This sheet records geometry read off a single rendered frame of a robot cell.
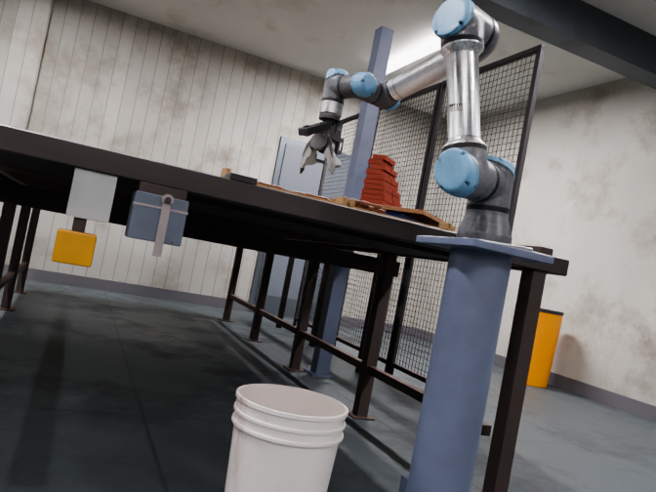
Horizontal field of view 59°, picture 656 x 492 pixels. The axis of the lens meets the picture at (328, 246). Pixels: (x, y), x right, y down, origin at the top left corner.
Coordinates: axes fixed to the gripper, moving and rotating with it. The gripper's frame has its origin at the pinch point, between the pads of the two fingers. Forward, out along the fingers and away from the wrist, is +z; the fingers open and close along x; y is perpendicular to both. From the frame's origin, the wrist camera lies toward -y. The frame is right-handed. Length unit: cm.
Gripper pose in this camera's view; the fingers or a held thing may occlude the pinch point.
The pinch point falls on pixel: (314, 174)
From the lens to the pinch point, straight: 189.8
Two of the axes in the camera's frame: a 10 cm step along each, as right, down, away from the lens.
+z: -1.8, 9.8, -0.3
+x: -7.2, -1.1, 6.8
